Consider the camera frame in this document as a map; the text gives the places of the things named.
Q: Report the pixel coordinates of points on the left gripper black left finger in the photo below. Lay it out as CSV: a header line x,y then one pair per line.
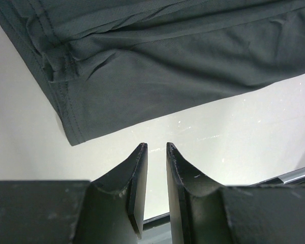
x,y
109,209

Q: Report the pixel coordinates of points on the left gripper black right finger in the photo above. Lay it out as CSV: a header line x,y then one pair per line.
x,y
204,211

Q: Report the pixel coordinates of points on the black t shirt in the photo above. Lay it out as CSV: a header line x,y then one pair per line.
x,y
108,65

